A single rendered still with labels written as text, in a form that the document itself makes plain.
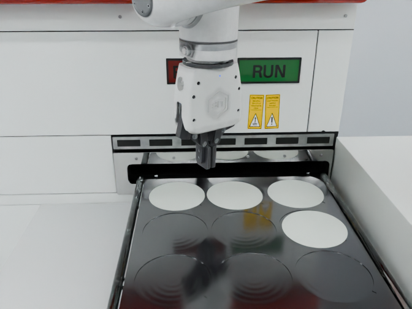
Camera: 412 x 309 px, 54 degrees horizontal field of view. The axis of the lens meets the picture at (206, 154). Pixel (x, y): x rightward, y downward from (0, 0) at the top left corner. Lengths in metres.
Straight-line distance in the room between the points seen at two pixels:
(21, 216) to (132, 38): 0.45
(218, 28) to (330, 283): 0.37
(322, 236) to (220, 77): 0.29
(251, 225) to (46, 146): 0.43
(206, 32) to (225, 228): 0.30
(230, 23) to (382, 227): 0.38
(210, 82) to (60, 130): 0.36
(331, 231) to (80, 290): 0.40
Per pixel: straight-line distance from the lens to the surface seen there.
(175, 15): 0.50
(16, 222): 0.98
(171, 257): 0.60
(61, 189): 0.90
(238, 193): 0.75
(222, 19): 0.57
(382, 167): 0.76
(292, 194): 0.76
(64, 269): 0.74
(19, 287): 0.73
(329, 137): 0.85
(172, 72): 0.77
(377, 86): 2.55
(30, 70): 0.82
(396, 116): 2.67
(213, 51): 0.57
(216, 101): 0.61
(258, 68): 0.77
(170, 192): 0.75
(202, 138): 0.63
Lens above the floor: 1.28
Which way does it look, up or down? 25 degrees down
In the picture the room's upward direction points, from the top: straight up
